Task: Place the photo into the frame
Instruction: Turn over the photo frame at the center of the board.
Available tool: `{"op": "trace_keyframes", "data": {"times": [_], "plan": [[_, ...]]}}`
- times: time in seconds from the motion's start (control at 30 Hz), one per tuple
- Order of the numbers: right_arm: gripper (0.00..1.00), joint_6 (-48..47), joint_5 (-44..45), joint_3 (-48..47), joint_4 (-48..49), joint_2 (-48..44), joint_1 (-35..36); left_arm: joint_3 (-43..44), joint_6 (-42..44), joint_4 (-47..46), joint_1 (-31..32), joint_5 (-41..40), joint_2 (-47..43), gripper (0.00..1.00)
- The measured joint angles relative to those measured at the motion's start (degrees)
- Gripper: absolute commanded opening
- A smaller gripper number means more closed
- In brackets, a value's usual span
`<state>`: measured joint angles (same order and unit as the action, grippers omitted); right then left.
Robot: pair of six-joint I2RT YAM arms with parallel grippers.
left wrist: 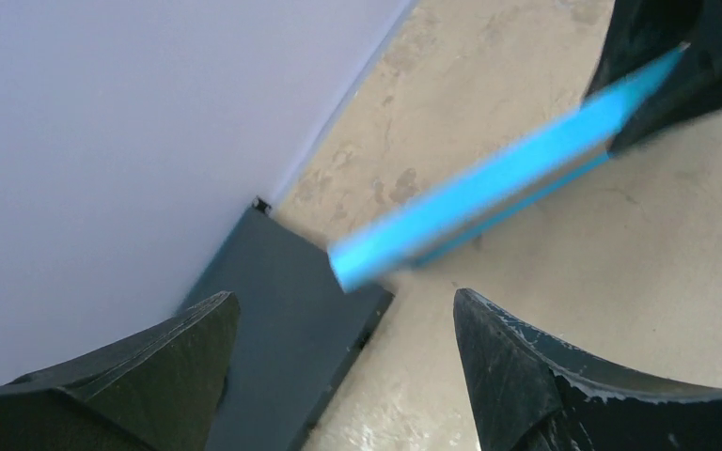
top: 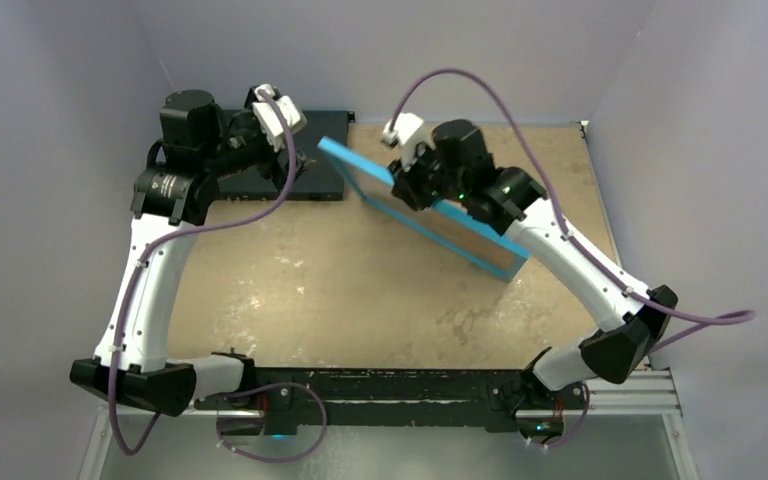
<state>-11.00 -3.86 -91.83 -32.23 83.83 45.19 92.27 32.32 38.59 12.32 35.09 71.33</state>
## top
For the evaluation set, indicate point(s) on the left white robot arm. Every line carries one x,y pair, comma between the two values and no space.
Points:
200,144

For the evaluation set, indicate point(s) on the brown cardboard backing board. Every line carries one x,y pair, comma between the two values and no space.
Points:
453,229

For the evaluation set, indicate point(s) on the dark flat box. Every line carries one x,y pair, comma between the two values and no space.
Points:
319,182

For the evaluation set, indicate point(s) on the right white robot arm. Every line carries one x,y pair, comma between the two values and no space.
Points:
630,317

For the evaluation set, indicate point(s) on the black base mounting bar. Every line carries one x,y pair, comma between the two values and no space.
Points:
495,400

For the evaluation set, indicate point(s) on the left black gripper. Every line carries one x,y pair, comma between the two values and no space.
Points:
272,165

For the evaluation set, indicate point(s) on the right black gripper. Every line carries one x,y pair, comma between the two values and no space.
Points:
406,173

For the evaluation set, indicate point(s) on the blue wooden picture frame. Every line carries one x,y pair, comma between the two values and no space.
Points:
362,174

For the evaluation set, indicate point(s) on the aluminium rail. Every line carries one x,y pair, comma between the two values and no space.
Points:
645,393

